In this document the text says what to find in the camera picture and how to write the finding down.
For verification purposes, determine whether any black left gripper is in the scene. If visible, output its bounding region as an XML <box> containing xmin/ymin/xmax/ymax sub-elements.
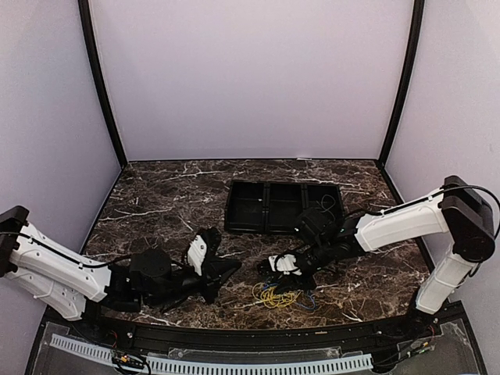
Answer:
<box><xmin>147</xmin><ymin>257</ymin><xmax>241</xmax><ymax>309</ymax></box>

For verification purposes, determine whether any grey cable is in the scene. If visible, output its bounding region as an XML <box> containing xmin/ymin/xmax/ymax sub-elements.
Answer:
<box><xmin>316</xmin><ymin>194</ymin><xmax>338</xmax><ymax>214</ymax></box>

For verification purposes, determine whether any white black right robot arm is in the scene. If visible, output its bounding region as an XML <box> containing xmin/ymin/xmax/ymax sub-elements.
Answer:
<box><xmin>259</xmin><ymin>175</ymin><xmax>499</xmax><ymax>339</ymax></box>

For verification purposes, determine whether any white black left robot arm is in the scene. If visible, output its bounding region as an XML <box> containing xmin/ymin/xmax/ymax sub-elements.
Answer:
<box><xmin>1</xmin><ymin>205</ymin><xmax>241</xmax><ymax>341</ymax></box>

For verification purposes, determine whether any black middle storage bin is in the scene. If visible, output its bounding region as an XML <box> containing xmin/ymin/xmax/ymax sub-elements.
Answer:
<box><xmin>266</xmin><ymin>183</ymin><xmax>303</xmax><ymax>234</ymax></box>

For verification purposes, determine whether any yellow cable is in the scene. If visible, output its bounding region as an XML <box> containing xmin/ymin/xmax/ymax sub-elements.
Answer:
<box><xmin>252</xmin><ymin>280</ymin><xmax>300</xmax><ymax>310</ymax></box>

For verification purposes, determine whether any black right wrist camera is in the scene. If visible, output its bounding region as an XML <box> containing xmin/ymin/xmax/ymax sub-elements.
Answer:
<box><xmin>256</xmin><ymin>254</ymin><xmax>303</xmax><ymax>277</ymax></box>

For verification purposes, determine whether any blue cable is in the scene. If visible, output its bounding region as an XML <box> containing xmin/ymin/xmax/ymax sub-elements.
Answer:
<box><xmin>261</xmin><ymin>275</ymin><xmax>317</xmax><ymax>312</ymax></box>

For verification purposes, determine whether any black front table rail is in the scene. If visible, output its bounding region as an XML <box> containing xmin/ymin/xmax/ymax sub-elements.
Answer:
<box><xmin>42</xmin><ymin>302</ymin><xmax>466</xmax><ymax>359</ymax></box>

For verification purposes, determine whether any white slotted cable duct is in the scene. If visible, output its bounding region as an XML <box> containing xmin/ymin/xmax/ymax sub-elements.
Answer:
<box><xmin>50</xmin><ymin>334</ymin><xmax>373</xmax><ymax>375</ymax></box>

